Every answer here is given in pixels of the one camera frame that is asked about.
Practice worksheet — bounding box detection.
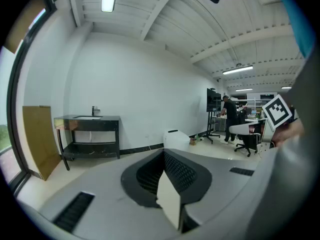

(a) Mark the black display screen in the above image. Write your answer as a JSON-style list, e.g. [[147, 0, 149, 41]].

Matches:
[[206, 88, 222, 113]]

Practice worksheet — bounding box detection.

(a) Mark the white office chair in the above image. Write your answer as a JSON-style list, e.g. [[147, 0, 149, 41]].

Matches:
[[228, 122, 262, 158]]

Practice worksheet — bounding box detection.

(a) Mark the white sink basin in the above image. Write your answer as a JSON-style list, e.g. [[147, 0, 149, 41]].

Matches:
[[72, 115, 104, 120]]

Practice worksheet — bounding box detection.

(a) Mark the tall brown cardboard sheet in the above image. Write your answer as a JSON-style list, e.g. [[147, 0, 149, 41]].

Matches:
[[21, 105, 62, 182]]

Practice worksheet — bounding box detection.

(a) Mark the black vanity table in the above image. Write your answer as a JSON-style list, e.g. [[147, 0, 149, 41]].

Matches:
[[53, 114, 121, 171]]

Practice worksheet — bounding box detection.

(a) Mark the white office desk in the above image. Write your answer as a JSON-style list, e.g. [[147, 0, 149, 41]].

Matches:
[[216, 115, 267, 125]]

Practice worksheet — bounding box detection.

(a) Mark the black window frame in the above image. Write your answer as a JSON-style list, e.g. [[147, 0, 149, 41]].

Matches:
[[6, 0, 59, 197]]

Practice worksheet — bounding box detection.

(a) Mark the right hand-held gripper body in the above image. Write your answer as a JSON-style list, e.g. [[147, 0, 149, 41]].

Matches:
[[261, 93, 294, 143]]

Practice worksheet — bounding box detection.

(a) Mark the person's right hand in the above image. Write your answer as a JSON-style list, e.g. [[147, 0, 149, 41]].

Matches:
[[272, 120, 305, 147]]

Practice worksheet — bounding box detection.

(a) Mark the person's blue shirt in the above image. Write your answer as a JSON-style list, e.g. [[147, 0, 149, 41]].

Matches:
[[272, 0, 316, 59]]

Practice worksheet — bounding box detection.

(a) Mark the black office chair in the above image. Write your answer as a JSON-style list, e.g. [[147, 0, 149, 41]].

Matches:
[[237, 108, 249, 125]]

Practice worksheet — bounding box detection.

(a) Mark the brown window cover panel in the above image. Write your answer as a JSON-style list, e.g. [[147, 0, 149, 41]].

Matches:
[[4, 2, 47, 55]]

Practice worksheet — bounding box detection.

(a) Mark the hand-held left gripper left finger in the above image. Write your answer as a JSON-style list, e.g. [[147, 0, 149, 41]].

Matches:
[[16, 148, 181, 240]]

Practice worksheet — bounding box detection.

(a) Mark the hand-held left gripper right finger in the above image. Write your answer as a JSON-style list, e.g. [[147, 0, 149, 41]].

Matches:
[[163, 147, 278, 240]]

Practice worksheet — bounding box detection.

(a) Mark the white toilet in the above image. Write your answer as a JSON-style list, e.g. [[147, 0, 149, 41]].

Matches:
[[163, 129, 191, 152]]

